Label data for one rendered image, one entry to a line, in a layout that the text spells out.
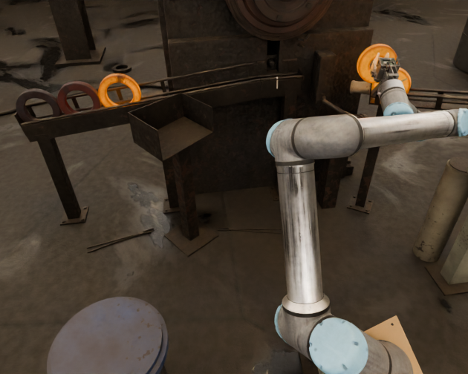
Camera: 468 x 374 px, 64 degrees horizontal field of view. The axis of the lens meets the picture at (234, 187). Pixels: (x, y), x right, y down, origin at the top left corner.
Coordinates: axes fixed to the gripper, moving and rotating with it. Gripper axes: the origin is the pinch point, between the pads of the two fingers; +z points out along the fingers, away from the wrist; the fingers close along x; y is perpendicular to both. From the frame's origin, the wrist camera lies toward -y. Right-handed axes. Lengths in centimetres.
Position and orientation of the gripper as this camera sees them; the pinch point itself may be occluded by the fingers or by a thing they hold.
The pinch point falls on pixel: (377, 59)
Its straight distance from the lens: 171.9
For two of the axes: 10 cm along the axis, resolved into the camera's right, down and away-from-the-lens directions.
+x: -10.0, -0.2, 0.3
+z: 0.3, -8.1, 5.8
